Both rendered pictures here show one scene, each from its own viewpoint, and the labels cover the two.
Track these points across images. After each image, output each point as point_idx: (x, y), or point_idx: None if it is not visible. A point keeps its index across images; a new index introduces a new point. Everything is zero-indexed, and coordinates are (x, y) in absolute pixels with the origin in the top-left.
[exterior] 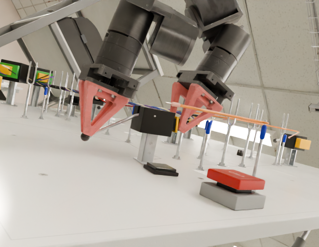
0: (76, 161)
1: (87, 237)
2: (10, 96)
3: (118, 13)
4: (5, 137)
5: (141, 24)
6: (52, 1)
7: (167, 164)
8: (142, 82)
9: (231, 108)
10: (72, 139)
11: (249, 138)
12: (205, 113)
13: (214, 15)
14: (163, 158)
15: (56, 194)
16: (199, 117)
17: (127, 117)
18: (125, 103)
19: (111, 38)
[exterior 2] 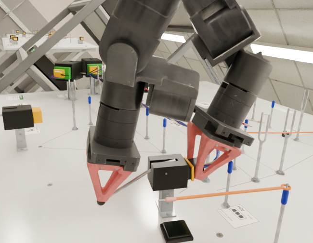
0: (90, 237)
1: None
2: (71, 92)
3: (105, 84)
4: (39, 195)
5: (131, 92)
6: None
7: (183, 222)
8: (191, 43)
9: (261, 123)
10: (105, 171)
11: None
12: (222, 159)
13: (224, 45)
14: (190, 184)
15: None
16: (215, 164)
17: (140, 175)
18: (131, 172)
19: (103, 113)
